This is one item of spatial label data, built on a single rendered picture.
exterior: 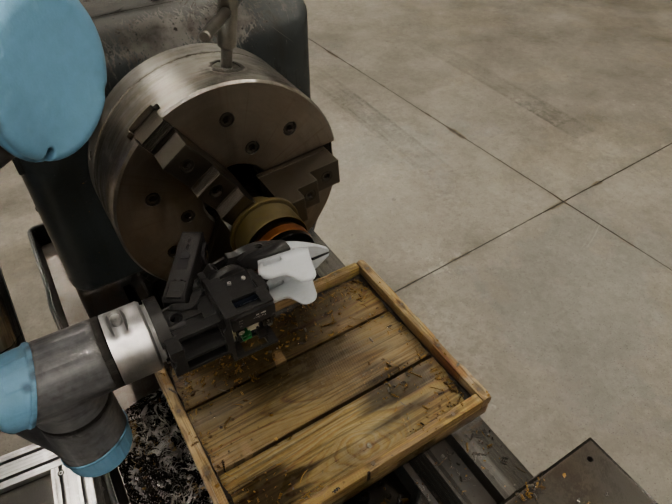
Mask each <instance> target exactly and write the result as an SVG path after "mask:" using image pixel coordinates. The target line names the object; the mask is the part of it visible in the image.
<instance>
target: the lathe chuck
mask: <svg viewBox="0 0 672 504"><path fill-rule="evenodd" d="M220 56H221V52H210V53H201V54H196V55H191V56H187V57H184V58H181V59H178V60H175V61H173V62H170V63H168V64H166V65H164V66H162V67H160V68H158V69H156V70H155V71H153V72H151V73H150V74H148V75H147V76H146V77H144V78H143V79H142V80H140V81H139V82H138V83H137V84H135V85H134V86H133V87H132V88H131V89H130V90H129V91H128V92H127V93H126V94H125V95H124V96H123V98H122V99H121V100H120V101H119V102H118V104H117V105H116V106H115V108H114V109H113V111H112V112H111V114H110V115H109V117H108V119H107V121H106V123H105V125H104V127H103V129H102V132H101V134H100V137H99V140H98V144H97V148H96V153H95V160H94V178H95V185H96V189H97V193H98V196H99V199H100V201H101V204H102V206H103V208H104V210H105V212H106V214H107V216H108V218H109V220H110V222H111V224H112V226H113V228H114V230H115V232H116V234H117V236H118V238H119V240H120V242H121V244H122V246H123V247H124V249H125V251H126V252H127V253H128V255H129V256H130V257H131V259H132V260H133V261H134V262H135V263H136V264H137V265H138V266H140V267H141V268H142V269H143V270H145V271H146V272H148V273H149V274H151V275H153V276H155V277H157V278H159V279H161V280H164V281H167V280H168V277H169V274H170V271H171V267H172V264H173V261H174V257H175V254H176V249H177V245H178V243H179V241H180V238H181V234H182V232H203V234H204V238H205V242H207V244H208V245H209V241H210V238H211V235H212V232H213V228H214V225H215V219H214V217H213V216H212V215H210V214H209V213H208V212H207V210H206V207H208V206H209V205H208V204H206V203H205V202H203V201H202V200H200V199H199V198H197V196H196V195H195V194H194V192H193V191H192V189H191V188H189V187H188V186H186V185H185V184H183V183H182V182H181V181H179V180H178V179H176V178H175V177H173V176H172V175H170V174H169V173H167V172H166V171H164V170H163V169H162V167H161V166H160V164H159V163H158V161H157V160H156V158H155V157H154V155H153V154H152V152H151V151H150V150H148V149H146V148H145V147H144V146H142V145H141V144H140V142H139V141H137V140H136V139H135V138H133V136H134V132H135V131H136V130H137V128H138V127H139V126H140V125H141V124H142V123H143V122H144V121H145V120H146V119H147V117H148V116H149V115H150V114H151V113H152V112H153V111H154V110H155V109H156V110H158V109H159V108H161V109H160V110H158V111H157V113H158V115H159V116H160V117H161V118H162V119H164V120H165V121H166V122H167V123H169V124H170V125H171V126H173V127H174V128H175V129H177V130H178V131H179V132H180V133H182V134H183V135H184V136H186V137H187V138H188V139H189V140H191V141H192V142H193V143H195V144H196V145H197V146H198V147H200V148H201V149H202V150H204V151H205V152H206V153H207V154H209V155H210V156H211V157H213V158H214V159H215V160H216V161H218V162H219V163H220V164H222V165H223V166H224V167H225V168H227V167H230V166H232V165H236V164H239V165H238V168H237V170H236V172H235V173H234V174H233V175H234V176H235V177H236V179H237V180H238V181H239V182H240V183H241V185H242V186H243V187H244V188H245V190H246V191H247V192H248V193H249V194H250V196H251V197H252V198H254V197H259V196H260V194H259V192H258V191H257V190H256V188H255V186H254V184H253V180H252V176H251V172H250V168H249V164H250V165H253V166H256V167H257V168H259V169H260V170H261V171H265V170H267V169H269V168H272V167H274V166H276V165H279V164H281V163H283V162H285V161H288V160H290V159H292V158H295V157H297V156H299V155H302V154H304V153H306V152H309V151H311V150H313V149H316V148H318V147H320V146H323V145H325V144H327V143H330V142H332V141H334V136H333V132H332V129H331V127H330V125H329V122H328V121H327V119H326V117H325V115H324V114H323V112H322V111H321V110H320V108H319V107H318V106H317V105H316V104H315V103H314V102H313V101H312V100H311V99H310V98H308V97H307V96H306V95H305V94H304V93H302V92H301V91H300V90H299V89H298V88H296V87H295V86H294V85H293V84H292V83H290V82H289V81H288V80H287V79H286V78H284V77H283V76H282V75H281V74H280V73H278V72H277V71H276V70H275V69H273V68H272V67H270V66H269V65H267V64H265V63H263V62H261V61H259V60H257V59H254V58H252V57H248V56H245V55H241V54H236V53H233V56H232V63H233V64H236V65H238V66H239V67H240V69H239V70H237V71H220V70H216V69H214V68H213V67H212V65H213V64H215V63H217V62H220ZM132 138H133V139H132ZM332 186H333V185H332ZM332 186H330V187H328V188H326V189H324V190H321V191H319V198H320V203H318V204H316V205H313V206H311V207H309V208H307V215H308V220H307V221H305V222H304V223H305V225H306V227H307V231H309V230H310V229H311V227H312V226H313V224H314V223H315V222H316V220H317V219H318V217H319V215H320V214H321V212H322V210H323V208H324V206H325V204H326V202H327V200H328V197H329V195H330V192H331V189H332Z"/></svg>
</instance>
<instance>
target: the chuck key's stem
mask: <svg viewBox="0 0 672 504"><path fill-rule="evenodd" d="M222 7H227V8H229V9H230V10H231V16H230V17H229V18H228V19H227V21H226V22H225V23H224V24H223V26H222V27H221V28H220V29H219V30H218V32H217V45H218V47H219V48H220V49H221V56H220V68H222V69H228V70H231V69H232V67H233V66H232V56H233V49H235V48H236V41H237V14H238V0H218V12H219V11H220V9H221V8H222Z"/></svg>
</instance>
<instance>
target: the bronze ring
mask: <svg viewBox="0 0 672 504"><path fill-rule="evenodd" d="M253 199H254V200H255V203H253V204H251V205H250V206H248V207H247V208H246V209H245V210H243V211H242V212H241V213H240V215H239V216H238V217H237V218H236V220H235V222H234V223H233V226H232V228H231V231H230V245H231V248H232V250H233V251H234V250H236V249H238V248H240V247H242V246H244V245H246V244H249V243H252V242H257V241H268V240H284V241H300V242H309V243H314V244H315V242H314V240H313V239H312V237H311V235H310V234H309V233H308V231H307V227H306V225H305V223H304V222H303V221H302V220H301V219H300V218H299V215H298V211H297V209H296V208H295V206H294V205H293V204H292V203H291V202H290V201H288V200H286V199H284V198H280V197H269V198H268V197H264V196H259V197H254V198H253Z"/></svg>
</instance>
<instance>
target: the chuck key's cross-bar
mask: <svg viewBox="0 0 672 504"><path fill-rule="evenodd" d="M230 16H231V10H230V9H229V8H227V7H222V8H221V9H220V11H219V12H218V13H217V14H216V15H215V16H214V17H213V18H212V19H211V21H210V22H209V23H208V24H207V25H206V26H205V27H204V28H203V29H202V31H201V32H200V33H199V38H200V40H201V41H202V42H204V43H208V42H209V41H210V40H211V39H212V38H213V37H214V35H215V34H216V33H217V32H218V30H219V29H220V28H221V27H222V26H223V24H224V23H225V22H226V21H227V19H228V18H229V17H230Z"/></svg>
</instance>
